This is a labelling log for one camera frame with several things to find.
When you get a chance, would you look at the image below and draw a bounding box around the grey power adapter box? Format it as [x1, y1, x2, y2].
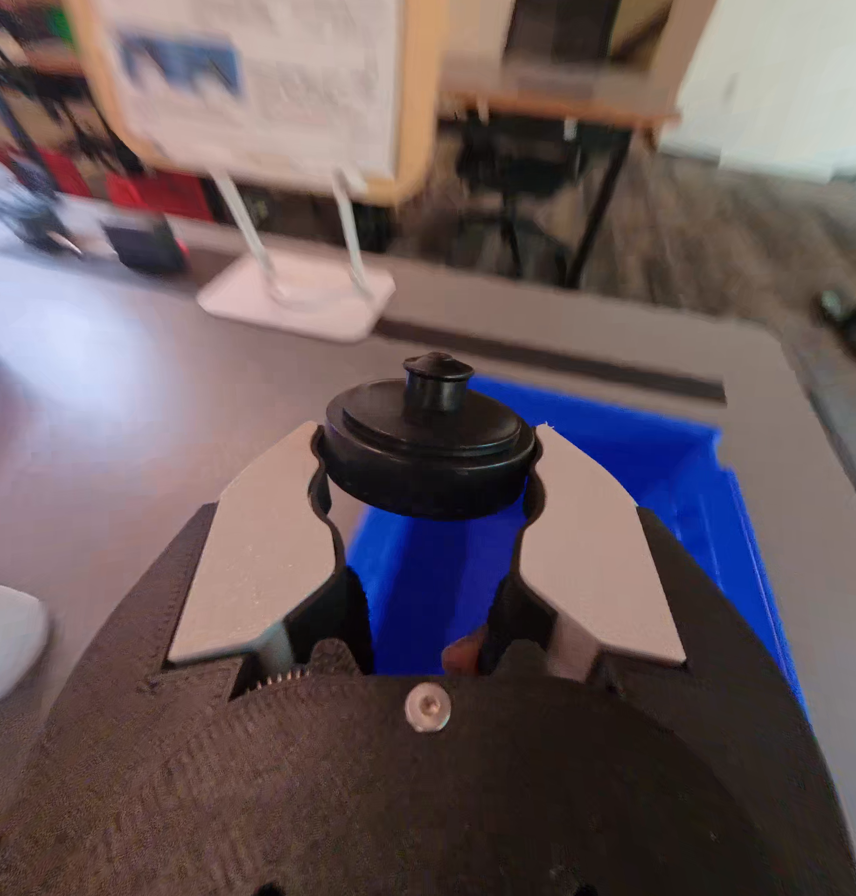
[101, 212, 191, 276]

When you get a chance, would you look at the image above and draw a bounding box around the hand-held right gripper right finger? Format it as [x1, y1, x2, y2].
[514, 423, 686, 666]

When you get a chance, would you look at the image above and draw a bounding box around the black bottle lid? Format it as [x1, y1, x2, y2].
[323, 352, 541, 522]

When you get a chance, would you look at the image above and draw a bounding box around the wooden desk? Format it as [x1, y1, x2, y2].
[438, 59, 682, 289]

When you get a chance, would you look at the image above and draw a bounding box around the small grey charger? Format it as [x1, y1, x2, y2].
[0, 157, 82, 254]

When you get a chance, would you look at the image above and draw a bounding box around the blue plastic bin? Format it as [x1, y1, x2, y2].
[347, 374, 811, 725]

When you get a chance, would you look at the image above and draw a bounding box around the person's right hand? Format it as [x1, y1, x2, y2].
[442, 625, 489, 676]

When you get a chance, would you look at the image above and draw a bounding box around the wooden instruction board stand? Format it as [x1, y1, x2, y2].
[64, 0, 448, 345]

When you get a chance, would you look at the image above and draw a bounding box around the person's left forearm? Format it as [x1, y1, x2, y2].
[0, 580, 51, 713]

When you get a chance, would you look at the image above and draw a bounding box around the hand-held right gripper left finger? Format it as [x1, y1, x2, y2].
[167, 420, 346, 666]

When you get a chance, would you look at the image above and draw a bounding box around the red crate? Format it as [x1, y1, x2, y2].
[39, 147, 213, 224]

